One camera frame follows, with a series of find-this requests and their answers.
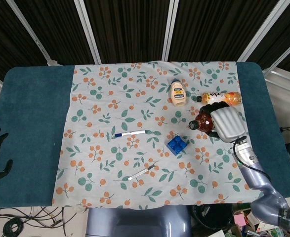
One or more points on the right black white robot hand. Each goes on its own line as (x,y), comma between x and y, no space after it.
(227,123)

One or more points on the brown tea bottle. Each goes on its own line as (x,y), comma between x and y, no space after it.
(205,122)

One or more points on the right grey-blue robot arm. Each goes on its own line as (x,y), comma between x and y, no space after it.
(258,180)

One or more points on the orange juice bottle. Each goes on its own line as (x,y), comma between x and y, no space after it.
(219,98)

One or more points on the cream mayonnaise squeeze bottle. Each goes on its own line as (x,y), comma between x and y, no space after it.
(178,93)

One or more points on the teal table cover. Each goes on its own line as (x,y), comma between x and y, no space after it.
(31,123)

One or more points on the blue toy building block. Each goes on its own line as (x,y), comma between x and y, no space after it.
(176,145)

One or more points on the black waste bin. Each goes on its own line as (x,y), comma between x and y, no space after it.
(211,217)

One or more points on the blue white marker pen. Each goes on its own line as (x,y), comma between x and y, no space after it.
(131,133)

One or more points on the pink sticky note block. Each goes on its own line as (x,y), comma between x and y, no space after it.
(239,219)

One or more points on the floral print tablecloth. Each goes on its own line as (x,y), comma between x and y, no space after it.
(110,160)

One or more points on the dark folding screen white frames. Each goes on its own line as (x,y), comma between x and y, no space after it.
(130,29)

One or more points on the grey-blue robot torso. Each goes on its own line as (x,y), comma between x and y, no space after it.
(135,222)

